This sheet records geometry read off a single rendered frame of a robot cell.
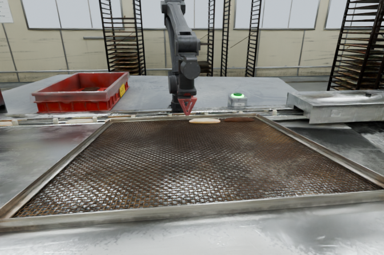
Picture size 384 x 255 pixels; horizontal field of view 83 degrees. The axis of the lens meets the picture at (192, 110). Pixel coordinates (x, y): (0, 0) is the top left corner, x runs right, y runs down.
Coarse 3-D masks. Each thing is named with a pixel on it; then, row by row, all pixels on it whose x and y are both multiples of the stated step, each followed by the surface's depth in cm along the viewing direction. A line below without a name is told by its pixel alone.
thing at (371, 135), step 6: (354, 126) 86; (360, 126) 86; (366, 126) 86; (372, 126) 86; (378, 126) 86; (360, 132) 81; (366, 132) 81; (372, 132) 81; (378, 132) 81; (366, 138) 76; (372, 138) 76; (378, 138) 76; (378, 144) 73
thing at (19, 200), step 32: (128, 128) 64; (160, 128) 64; (192, 128) 63; (224, 128) 62; (64, 160) 40; (96, 160) 41; (160, 160) 41; (192, 160) 41; (256, 160) 40; (32, 192) 30; (64, 192) 31; (160, 192) 30; (192, 192) 30; (224, 192) 30; (256, 192) 30; (288, 192) 30; (320, 192) 29; (352, 192) 27; (0, 224) 23; (32, 224) 24; (64, 224) 24
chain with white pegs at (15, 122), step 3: (240, 111) 86; (273, 111) 87; (276, 111) 87; (171, 114) 83; (207, 114) 84; (273, 114) 87; (276, 114) 87; (93, 117) 80; (96, 117) 81; (132, 117) 82; (12, 120) 78; (15, 120) 78; (54, 120) 79; (57, 120) 80; (93, 120) 80; (96, 120) 81; (12, 123) 78; (15, 123) 78; (54, 123) 79; (57, 123) 80
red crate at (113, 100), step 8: (104, 88) 138; (112, 96) 103; (120, 96) 116; (40, 104) 95; (48, 104) 95; (56, 104) 95; (64, 104) 96; (72, 104) 96; (80, 104) 96; (88, 104) 96; (96, 104) 97; (104, 104) 97; (112, 104) 105; (40, 112) 96; (48, 112) 96; (56, 112) 96
